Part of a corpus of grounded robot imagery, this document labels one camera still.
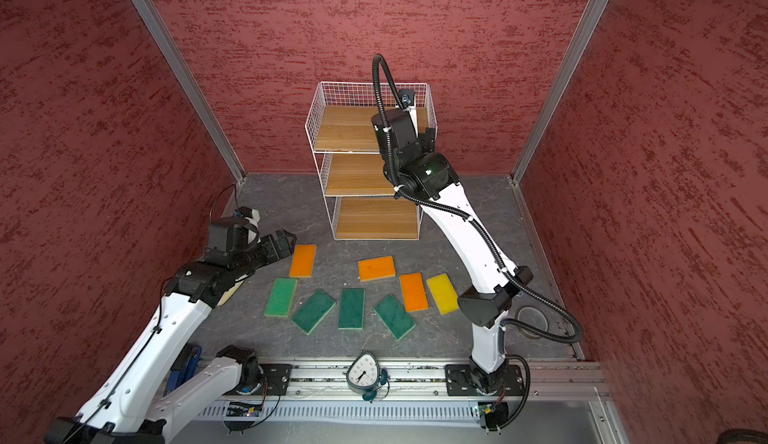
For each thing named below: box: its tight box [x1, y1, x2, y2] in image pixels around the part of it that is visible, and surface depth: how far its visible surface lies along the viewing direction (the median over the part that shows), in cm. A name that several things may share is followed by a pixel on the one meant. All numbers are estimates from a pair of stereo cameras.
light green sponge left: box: [264, 277, 298, 317], surface depth 89 cm
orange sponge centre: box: [358, 255, 396, 282], surface depth 96 cm
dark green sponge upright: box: [338, 288, 365, 329], surface depth 87 cm
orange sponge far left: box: [290, 244, 317, 278], surface depth 96 cm
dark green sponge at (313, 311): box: [291, 288, 336, 335], surface depth 86 cm
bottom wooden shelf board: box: [336, 197, 418, 239], surface depth 109 cm
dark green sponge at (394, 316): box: [373, 293, 417, 341], surface depth 85 cm
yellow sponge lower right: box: [426, 273, 460, 315], surface depth 91 cm
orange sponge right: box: [399, 272, 429, 312], surface depth 92 cm
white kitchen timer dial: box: [347, 350, 380, 394], surface depth 73 cm
